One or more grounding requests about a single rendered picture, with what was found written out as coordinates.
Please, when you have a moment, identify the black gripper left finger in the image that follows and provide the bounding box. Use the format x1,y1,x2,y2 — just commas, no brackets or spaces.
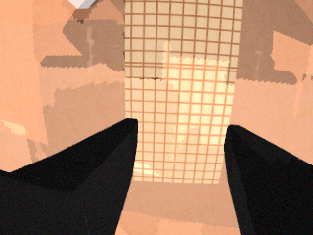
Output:
0,118,138,235

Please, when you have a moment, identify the white cube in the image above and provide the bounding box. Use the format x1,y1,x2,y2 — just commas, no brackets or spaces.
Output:
69,0,95,9

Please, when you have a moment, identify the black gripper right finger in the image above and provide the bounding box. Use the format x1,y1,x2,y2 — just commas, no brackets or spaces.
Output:
223,125,313,235

